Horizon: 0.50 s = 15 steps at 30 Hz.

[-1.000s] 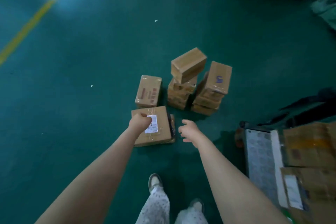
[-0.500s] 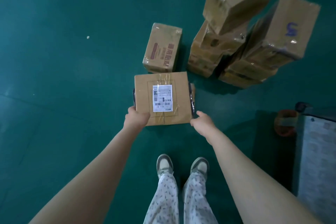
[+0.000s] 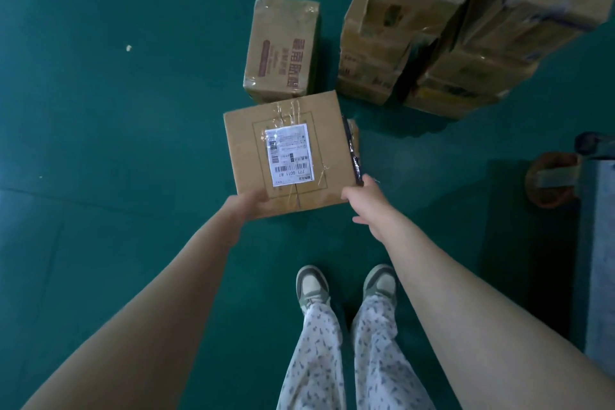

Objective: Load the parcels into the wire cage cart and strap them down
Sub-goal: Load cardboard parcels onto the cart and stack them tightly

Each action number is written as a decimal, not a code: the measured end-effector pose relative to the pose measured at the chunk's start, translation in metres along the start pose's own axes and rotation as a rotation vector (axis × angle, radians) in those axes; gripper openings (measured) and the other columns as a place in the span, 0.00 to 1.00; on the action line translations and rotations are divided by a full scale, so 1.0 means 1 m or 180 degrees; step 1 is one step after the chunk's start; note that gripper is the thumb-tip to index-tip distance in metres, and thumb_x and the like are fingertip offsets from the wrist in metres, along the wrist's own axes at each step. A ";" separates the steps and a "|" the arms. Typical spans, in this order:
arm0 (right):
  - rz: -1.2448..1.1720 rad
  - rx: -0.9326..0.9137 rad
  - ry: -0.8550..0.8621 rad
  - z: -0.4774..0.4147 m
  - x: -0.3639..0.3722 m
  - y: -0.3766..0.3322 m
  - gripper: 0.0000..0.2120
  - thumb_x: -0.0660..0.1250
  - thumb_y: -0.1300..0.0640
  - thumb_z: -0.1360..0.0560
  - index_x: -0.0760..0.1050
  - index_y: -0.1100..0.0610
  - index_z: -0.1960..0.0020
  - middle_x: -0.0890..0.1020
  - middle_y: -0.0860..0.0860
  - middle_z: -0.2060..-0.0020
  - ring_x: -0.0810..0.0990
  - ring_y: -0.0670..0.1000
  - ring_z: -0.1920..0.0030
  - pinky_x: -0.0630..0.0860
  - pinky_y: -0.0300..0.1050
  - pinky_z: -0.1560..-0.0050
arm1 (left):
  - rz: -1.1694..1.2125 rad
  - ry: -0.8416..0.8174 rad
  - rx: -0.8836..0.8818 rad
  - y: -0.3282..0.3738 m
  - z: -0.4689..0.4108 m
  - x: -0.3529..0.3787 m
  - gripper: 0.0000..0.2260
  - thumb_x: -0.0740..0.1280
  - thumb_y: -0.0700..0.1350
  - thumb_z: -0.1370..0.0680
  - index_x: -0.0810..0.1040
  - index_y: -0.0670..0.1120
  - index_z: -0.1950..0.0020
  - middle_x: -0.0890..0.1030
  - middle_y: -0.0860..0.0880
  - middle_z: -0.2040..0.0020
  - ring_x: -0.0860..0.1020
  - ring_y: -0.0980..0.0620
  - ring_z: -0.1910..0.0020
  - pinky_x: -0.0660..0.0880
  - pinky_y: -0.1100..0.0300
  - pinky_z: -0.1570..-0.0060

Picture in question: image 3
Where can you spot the grey platform cart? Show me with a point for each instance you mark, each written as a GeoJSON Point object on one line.
{"type": "Point", "coordinates": [596, 251]}

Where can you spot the person's right thumb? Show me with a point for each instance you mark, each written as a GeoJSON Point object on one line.
{"type": "Point", "coordinates": [363, 220]}

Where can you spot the white patterned trousers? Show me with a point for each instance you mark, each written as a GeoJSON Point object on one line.
{"type": "Point", "coordinates": [317, 366]}

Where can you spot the grey and white right shoe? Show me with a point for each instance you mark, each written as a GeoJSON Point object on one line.
{"type": "Point", "coordinates": [382, 282]}

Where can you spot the person's right forearm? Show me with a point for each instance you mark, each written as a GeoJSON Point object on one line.
{"type": "Point", "coordinates": [480, 328]}

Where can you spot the cardboard box with red print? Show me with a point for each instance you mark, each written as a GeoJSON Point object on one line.
{"type": "Point", "coordinates": [283, 44]}

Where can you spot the orange cart wheel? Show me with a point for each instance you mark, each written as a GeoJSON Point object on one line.
{"type": "Point", "coordinates": [550, 184]}

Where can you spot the flat brown cardboard box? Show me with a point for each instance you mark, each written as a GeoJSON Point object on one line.
{"type": "Point", "coordinates": [475, 71]}
{"type": "Point", "coordinates": [447, 102]}

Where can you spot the grey and white left shoe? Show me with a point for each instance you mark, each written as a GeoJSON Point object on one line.
{"type": "Point", "coordinates": [312, 287]}

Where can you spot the printed brown cardboard box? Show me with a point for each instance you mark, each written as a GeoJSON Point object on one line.
{"type": "Point", "coordinates": [370, 68]}

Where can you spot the person's left thumb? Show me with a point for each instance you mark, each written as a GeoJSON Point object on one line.
{"type": "Point", "coordinates": [258, 203]}

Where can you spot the grey and white shoe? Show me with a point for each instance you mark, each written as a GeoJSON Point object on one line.
{"type": "Point", "coordinates": [312, 287]}
{"type": "Point", "coordinates": [382, 282]}

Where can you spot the cardboard box with white label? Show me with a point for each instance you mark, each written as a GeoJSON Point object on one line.
{"type": "Point", "coordinates": [250, 155]}

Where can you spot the person's right hand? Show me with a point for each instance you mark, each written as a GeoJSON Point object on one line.
{"type": "Point", "coordinates": [372, 208]}

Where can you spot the person's left hand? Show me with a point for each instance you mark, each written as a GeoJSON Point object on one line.
{"type": "Point", "coordinates": [242, 212]}

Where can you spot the person's left forearm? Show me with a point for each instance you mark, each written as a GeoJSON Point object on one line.
{"type": "Point", "coordinates": [144, 328]}

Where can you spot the wide brown cardboard box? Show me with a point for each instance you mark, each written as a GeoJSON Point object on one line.
{"type": "Point", "coordinates": [408, 11]}

